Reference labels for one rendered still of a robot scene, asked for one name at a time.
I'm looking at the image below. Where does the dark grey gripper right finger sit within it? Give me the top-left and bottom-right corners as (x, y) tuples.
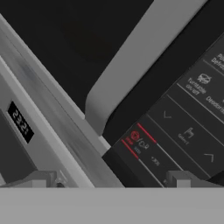
(163, 170), (224, 189)

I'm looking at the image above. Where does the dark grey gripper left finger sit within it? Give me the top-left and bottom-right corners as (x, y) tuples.
(0, 170), (67, 189)

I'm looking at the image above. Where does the microwave start button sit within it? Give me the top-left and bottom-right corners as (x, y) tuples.
(139, 143), (184, 188)

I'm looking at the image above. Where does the black microwave oven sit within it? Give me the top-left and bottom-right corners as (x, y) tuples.
(101, 0), (224, 188)

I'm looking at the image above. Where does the grey appliance with digital display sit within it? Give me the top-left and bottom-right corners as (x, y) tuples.
(0, 14), (125, 189)

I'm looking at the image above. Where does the black microwave door grey frame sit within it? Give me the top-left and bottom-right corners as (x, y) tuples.
(0, 0), (208, 138)

